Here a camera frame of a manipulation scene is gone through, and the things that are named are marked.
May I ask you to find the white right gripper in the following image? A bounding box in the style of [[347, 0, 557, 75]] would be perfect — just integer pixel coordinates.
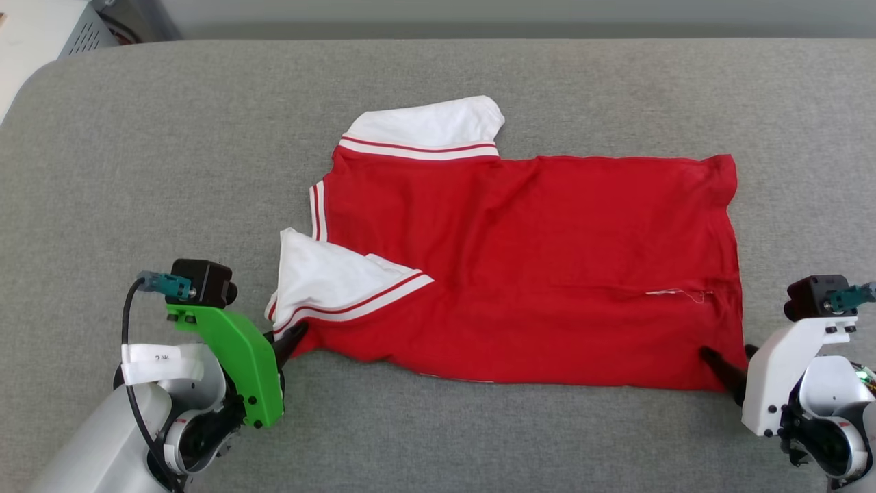
[[699, 316, 858, 438]]

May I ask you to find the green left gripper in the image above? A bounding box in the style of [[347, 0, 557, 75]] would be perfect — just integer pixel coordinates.
[[166, 303, 310, 430]]

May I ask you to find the red and white jersey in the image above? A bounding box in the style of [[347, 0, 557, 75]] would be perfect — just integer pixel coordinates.
[[265, 94, 749, 393]]

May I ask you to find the grey fabric sofa cushion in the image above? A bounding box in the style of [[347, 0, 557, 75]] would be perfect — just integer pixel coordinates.
[[0, 38, 876, 493]]

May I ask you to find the white equipment case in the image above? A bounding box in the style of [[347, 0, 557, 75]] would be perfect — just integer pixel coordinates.
[[0, 0, 123, 125]]

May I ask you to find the teal right camera connector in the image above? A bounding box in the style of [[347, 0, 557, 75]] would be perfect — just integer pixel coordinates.
[[825, 281, 876, 312]]

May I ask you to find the teal camera connector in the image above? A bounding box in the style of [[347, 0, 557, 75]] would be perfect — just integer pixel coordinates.
[[136, 271, 194, 303], [825, 281, 876, 312]]

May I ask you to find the teal left camera connector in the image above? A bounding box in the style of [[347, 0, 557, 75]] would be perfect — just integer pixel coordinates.
[[136, 271, 194, 303]]

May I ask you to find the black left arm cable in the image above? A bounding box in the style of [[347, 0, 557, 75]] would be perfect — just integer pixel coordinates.
[[120, 277, 184, 493]]

